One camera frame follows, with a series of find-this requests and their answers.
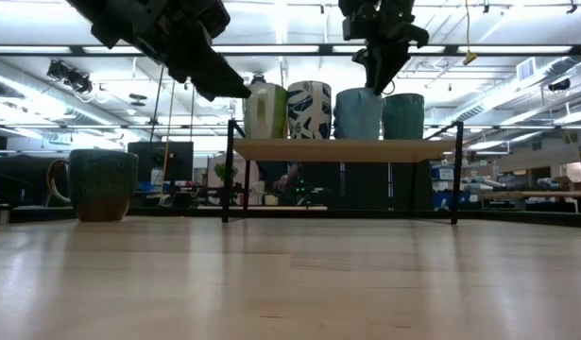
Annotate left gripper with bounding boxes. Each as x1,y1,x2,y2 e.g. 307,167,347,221
143,0,252,102

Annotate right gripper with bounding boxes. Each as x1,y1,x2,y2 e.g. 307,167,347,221
339,0,431,95

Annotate green and white mug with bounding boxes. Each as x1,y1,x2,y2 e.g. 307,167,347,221
241,81,289,140

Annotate light blue mug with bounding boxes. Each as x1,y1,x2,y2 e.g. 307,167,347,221
332,87,384,141

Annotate large teal mug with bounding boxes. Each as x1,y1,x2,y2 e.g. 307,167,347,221
381,93,426,141

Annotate blue white patterned mug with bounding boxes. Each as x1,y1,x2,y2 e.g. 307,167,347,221
285,79,333,140

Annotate dark speckled stoneware mug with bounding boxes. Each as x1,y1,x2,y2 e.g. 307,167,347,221
46,148,140,224

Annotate small green plant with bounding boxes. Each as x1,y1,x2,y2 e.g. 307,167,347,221
212,162,242,190

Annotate wooden shelf riser black legs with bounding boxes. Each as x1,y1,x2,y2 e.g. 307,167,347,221
221,118,465,226

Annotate black monitor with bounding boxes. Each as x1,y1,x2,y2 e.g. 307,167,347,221
127,141,196,195

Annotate person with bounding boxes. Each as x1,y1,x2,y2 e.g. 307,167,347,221
256,161,315,207

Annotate white ceiling air vent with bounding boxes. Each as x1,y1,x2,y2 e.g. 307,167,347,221
515,57,538,82

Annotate blue storage bins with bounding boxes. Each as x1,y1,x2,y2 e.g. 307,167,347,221
430,162,483,213

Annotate black ceiling spotlight cluster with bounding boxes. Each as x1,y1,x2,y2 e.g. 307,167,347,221
45,59,94,94

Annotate black ceiling lamp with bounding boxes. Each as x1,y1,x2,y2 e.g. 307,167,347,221
547,77,572,93

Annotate long wooden table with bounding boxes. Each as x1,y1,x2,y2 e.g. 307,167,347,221
478,190,581,213

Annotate yellow hanging cable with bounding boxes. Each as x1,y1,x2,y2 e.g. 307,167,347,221
162,82,176,169

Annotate dark hanging cable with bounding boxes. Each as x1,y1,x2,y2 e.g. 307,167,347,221
147,65,164,143

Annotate black aluminium table frame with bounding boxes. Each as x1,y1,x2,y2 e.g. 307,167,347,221
10,205,581,229

